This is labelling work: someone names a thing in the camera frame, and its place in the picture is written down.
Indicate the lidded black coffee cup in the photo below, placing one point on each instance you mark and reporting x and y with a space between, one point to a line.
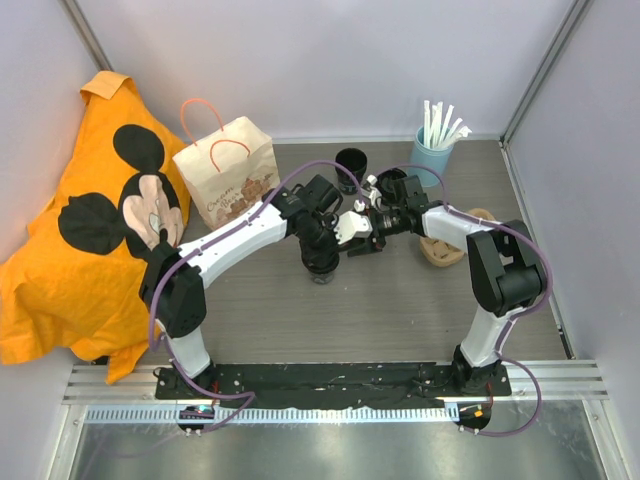
386 183

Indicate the dark coffee cup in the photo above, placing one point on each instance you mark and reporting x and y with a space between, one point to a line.
323 278

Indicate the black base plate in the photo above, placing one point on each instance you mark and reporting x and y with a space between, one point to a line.
338 386

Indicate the white paper takeout bag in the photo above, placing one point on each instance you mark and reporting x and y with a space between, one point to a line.
227 171

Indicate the bottom pulp cup carrier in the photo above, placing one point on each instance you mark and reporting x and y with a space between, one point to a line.
442 250

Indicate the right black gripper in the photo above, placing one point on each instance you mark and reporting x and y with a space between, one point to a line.
373 244

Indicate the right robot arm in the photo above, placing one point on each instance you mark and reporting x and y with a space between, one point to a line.
506 270

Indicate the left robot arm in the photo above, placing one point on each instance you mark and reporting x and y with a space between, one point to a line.
175 280

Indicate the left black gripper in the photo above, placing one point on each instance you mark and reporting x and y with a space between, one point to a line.
322 257

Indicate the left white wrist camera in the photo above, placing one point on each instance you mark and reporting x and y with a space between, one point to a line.
352 225

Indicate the orange mickey mouse bag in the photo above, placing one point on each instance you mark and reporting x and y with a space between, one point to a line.
75 282

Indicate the light blue straw holder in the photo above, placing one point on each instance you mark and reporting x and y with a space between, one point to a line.
427 164

